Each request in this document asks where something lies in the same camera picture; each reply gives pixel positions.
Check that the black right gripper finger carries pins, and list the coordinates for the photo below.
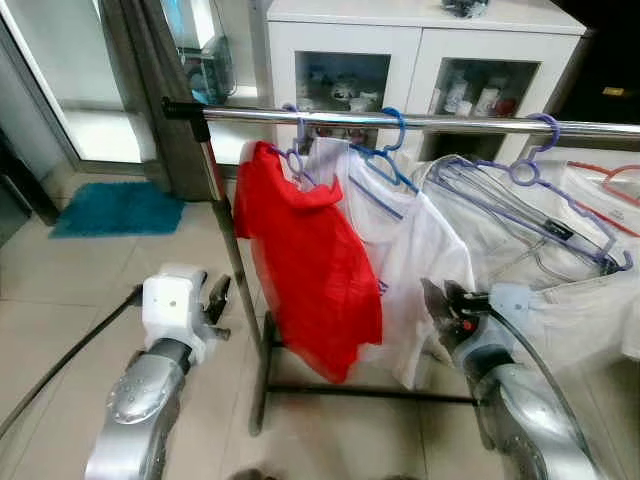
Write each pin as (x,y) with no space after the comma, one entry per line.
(454,293)
(437,305)

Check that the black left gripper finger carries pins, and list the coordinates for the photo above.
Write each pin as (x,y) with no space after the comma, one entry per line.
(219,298)

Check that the white jeans dark stitching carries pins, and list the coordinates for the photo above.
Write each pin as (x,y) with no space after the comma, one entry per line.
(560,300)

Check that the large purple clip hanger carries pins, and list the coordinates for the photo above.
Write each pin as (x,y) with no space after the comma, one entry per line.
(618,263)

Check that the blue plastic hanger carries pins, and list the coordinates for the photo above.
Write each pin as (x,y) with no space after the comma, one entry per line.
(401,125)

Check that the red plastic hanger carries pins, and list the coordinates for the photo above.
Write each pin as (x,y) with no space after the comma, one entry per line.
(585,167)

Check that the small purple hanger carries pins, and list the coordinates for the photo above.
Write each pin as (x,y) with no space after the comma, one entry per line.
(300,135)

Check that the white T-shirt blue trim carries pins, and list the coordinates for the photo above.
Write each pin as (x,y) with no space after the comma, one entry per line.
(410,250)

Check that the plain red T-shirt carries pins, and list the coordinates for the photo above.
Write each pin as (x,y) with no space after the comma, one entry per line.
(310,270)

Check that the teal shaggy rug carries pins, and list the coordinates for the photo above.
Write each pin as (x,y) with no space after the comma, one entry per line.
(115,210)

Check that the metal clothes rack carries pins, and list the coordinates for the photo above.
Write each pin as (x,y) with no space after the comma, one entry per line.
(450,122)

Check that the grey curtain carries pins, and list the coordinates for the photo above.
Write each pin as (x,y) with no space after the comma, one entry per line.
(150,100)

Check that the white glass-door cabinet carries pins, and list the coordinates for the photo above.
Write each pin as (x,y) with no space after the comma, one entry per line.
(420,40)

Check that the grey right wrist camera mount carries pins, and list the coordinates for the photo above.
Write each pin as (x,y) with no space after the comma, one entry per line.
(515,305)

